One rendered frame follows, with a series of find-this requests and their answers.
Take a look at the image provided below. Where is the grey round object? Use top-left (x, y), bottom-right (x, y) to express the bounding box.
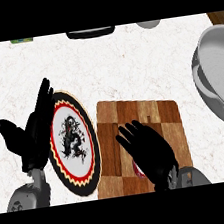
top-left (135, 18), bottom-right (163, 32)

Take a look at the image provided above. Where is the green blue object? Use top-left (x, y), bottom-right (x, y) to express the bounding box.
top-left (10, 36), bottom-right (34, 45)

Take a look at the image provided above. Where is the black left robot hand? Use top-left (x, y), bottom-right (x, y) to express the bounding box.
top-left (0, 76), bottom-right (65, 177)

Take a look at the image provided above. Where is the black red dragon plate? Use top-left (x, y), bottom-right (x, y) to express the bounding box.
top-left (40, 86), bottom-right (107, 202)

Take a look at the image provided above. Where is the wooden checkered cutting board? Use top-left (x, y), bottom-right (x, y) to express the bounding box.
top-left (84, 89), bottom-right (197, 201)

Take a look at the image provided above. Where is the grey metal pot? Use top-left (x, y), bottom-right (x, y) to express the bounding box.
top-left (185, 23), bottom-right (224, 137)

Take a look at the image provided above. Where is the red white can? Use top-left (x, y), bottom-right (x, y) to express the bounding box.
top-left (131, 158), bottom-right (148, 182)

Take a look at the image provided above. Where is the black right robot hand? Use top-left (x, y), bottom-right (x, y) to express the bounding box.
top-left (112, 114), bottom-right (183, 197)

